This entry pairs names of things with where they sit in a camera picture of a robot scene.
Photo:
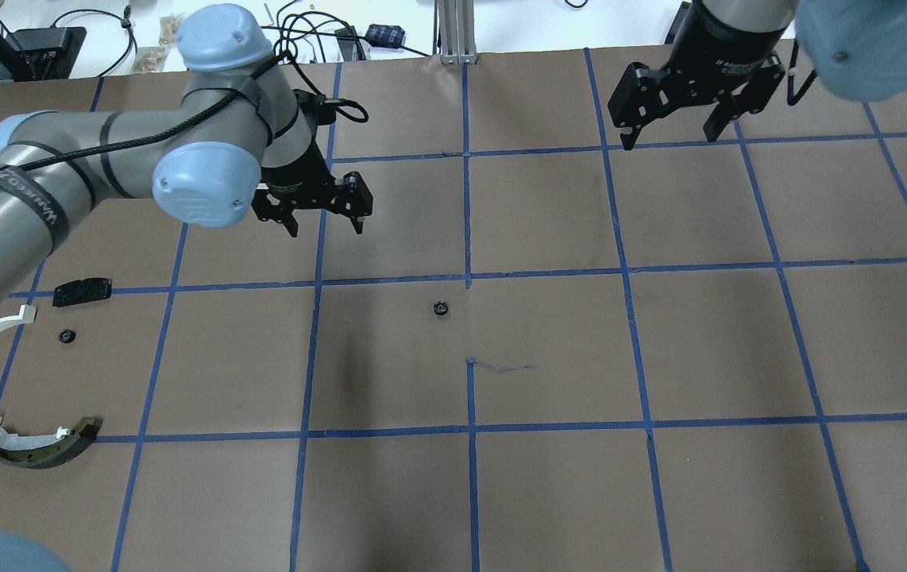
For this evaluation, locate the black device on table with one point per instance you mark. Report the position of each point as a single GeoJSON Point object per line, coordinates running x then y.
{"type": "Point", "coordinates": [51, 52]}

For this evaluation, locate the dark curved brake shoe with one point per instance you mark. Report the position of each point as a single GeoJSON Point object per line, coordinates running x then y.
{"type": "Point", "coordinates": [42, 452]}

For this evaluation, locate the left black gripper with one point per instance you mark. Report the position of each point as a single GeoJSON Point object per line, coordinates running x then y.
{"type": "Point", "coordinates": [300, 173]}

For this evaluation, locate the small blue module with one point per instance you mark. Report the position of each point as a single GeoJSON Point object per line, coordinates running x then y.
{"type": "Point", "coordinates": [385, 36]}

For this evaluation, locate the aluminium frame post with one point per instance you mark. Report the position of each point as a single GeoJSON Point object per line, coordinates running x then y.
{"type": "Point", "coordinates": [455, 38]}

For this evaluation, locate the small black flat part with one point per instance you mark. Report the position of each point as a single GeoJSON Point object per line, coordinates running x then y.
{"type": "Point", "coordinates": [81, 291]}

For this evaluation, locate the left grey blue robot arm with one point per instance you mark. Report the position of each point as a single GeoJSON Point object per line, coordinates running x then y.
{"type": "Point", "coordinates": [241, 141]}

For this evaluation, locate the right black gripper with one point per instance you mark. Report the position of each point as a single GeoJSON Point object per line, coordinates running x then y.
{"type": "Point", "coordinates": [717, 49]}

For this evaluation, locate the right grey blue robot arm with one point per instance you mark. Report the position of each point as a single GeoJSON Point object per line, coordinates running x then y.
{"type": "Point", "coordinates": [856, 49]}

